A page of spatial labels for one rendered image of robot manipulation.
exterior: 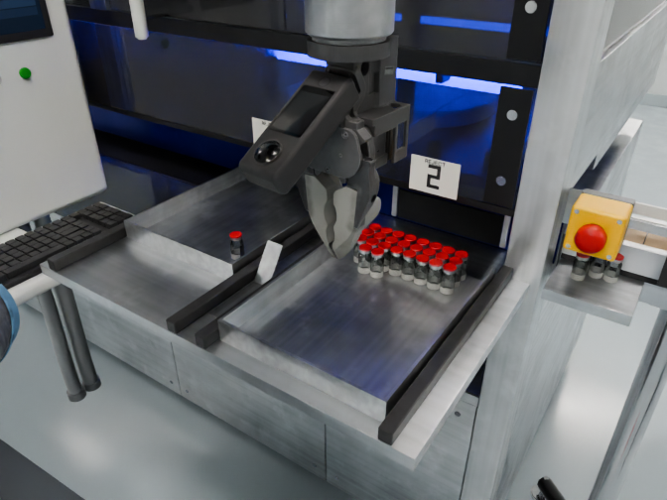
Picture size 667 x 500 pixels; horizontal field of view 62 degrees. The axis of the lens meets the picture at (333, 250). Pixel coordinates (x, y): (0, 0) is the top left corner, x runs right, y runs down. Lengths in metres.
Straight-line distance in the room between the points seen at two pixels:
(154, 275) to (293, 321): 0.26
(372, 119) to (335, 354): 0.36
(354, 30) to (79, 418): 1.74
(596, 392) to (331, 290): 1.41
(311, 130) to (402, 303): 0.44
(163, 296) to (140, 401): 1.14
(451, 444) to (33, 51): 1.16
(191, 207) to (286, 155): 0.71
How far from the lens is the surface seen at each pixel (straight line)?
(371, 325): 0.80
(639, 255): 1.00
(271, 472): 1.74
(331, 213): 0.55
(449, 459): 1.27
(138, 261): 1.00
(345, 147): 0.49
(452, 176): 0.90
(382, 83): 0.53
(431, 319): 0.82
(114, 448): 1.90
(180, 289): 0.90
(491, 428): 1.15
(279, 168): 0.44
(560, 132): 0.83
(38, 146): 1.35
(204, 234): 1.04
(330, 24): 0.47
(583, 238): 0.84
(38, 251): 1.22
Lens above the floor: 1.38
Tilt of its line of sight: 31 degrees down
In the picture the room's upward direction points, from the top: straight up
